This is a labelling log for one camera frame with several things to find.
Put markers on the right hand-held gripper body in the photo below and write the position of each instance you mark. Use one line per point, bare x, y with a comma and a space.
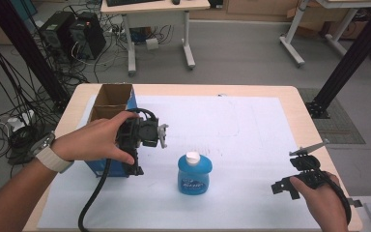
308, 167

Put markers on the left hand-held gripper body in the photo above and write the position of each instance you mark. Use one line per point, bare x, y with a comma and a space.
140, 131

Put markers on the person's right hand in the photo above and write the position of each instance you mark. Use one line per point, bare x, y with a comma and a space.
322, 203

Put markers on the person's left hand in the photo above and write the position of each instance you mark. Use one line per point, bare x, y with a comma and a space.
91, 138

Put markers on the blue cardboard box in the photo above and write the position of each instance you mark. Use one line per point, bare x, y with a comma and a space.
112, 96

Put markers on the grey floor mat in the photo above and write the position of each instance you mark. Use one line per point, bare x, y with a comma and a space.
341, 125

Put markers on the blue bottle with white cap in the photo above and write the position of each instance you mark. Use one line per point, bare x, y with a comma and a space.
194, 175

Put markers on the white paper sheet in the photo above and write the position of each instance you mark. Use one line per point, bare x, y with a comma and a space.
238, 145

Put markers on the small white box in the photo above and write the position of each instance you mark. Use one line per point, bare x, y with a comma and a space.
152, 43

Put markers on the black computer tower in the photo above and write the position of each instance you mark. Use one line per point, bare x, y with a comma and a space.
57, 34
88, 35

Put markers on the white power strip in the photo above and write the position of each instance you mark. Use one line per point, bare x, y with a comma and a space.
21, 121

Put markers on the white desk with wooden top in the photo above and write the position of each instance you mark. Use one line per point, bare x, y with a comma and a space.
156, 9

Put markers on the black keyboard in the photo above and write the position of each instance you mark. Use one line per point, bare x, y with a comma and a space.
132, 2

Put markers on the black computer mouse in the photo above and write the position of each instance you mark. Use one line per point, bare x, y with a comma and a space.
176, 1

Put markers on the black metal frame post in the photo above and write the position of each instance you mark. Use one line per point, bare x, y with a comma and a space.
29, 51
351, 61

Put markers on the white metal desk frame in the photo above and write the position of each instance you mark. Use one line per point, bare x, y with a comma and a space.
298, 35

